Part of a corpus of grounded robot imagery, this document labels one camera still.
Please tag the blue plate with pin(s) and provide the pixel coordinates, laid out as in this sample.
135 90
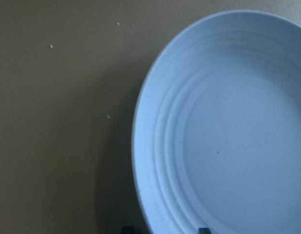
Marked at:
216 135

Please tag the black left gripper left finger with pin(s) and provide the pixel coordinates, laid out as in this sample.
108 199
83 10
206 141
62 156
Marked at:
128 230

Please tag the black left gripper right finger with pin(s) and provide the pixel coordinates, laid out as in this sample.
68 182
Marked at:
203 228

